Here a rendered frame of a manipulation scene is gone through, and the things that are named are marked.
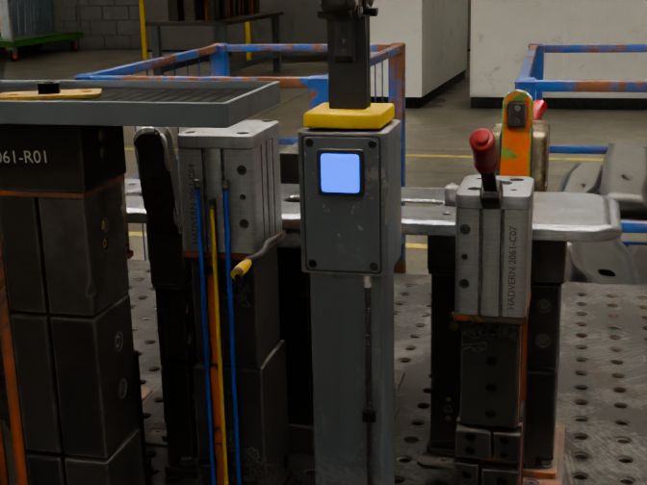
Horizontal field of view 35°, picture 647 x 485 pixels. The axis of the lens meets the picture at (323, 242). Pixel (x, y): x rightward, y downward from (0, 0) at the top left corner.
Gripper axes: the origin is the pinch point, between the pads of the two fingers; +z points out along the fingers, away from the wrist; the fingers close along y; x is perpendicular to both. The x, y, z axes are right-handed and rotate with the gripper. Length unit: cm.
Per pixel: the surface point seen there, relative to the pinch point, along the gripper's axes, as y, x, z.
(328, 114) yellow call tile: -2.9, 1.0, 3.6
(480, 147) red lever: 1.4, -10.0, 6.7
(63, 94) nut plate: -0.7, 24.0, 2.5
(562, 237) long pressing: 24.2, -16.1, 19.7
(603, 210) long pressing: 33.0, -20.1, 19.0
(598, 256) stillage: 259, -25, 89
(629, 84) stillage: 200, -30, 25
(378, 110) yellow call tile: -1.1, -2.5, 3.5
